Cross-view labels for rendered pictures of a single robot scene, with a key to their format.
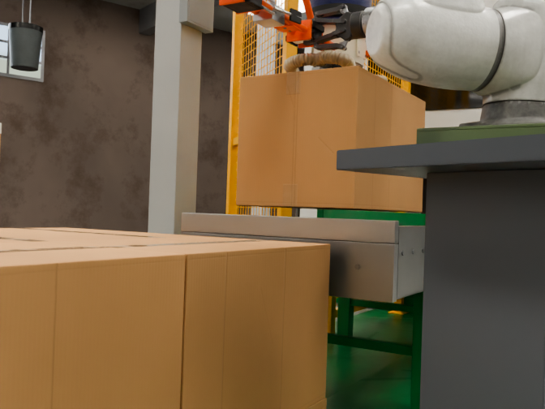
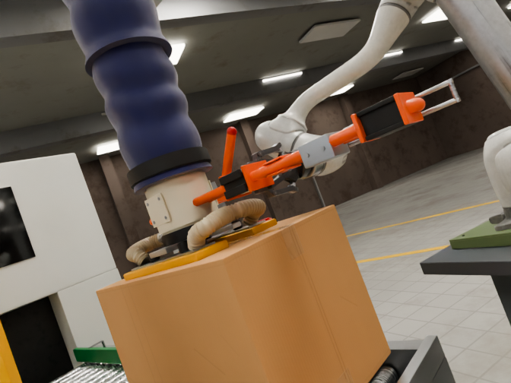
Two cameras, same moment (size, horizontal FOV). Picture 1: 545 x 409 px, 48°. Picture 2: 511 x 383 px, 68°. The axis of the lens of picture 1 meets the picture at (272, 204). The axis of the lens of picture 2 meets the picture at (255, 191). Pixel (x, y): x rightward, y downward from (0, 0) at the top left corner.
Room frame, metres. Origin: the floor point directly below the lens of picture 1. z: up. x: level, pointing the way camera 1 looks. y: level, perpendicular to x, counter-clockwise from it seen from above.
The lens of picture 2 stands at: (1.68, 0.76, 1.11)
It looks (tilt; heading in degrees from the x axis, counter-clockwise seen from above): 2 degrees up; 282
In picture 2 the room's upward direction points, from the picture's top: 21 degrees counter-clockwise
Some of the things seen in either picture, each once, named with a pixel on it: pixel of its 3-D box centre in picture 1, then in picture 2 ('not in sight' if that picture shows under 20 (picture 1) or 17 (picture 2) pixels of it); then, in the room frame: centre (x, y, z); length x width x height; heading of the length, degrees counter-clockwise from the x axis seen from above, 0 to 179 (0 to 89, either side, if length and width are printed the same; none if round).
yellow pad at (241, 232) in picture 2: not in sight; (222, 234); (2.04, -0.29, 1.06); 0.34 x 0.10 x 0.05; 150
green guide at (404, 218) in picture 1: (380, 219); not in sight; (3.22, -0.57, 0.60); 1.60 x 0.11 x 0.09; 149
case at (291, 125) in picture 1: (337, 149); (233, 319); (2.07, -0.21, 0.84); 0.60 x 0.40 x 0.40; 148
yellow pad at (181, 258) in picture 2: not in sight; (169, 256); (2.13, -0.12, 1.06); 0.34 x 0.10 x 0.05; 150
